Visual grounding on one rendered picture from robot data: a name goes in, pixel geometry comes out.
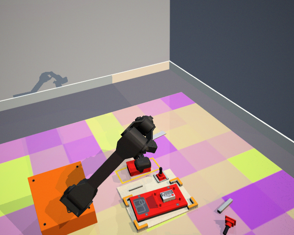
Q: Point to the red box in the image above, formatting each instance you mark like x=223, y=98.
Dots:
x=132, y=169

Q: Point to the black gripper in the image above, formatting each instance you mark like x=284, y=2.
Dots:
x=141, y=162

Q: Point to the black and red joystick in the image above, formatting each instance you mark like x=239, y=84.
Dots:
x=160, y=175

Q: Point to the grey rectangular bar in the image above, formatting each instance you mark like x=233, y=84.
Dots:
x=225, y=205

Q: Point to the grey flat bar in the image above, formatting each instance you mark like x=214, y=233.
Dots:
x=158, y=135

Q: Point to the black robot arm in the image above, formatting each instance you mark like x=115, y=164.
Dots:
x=77, y=198

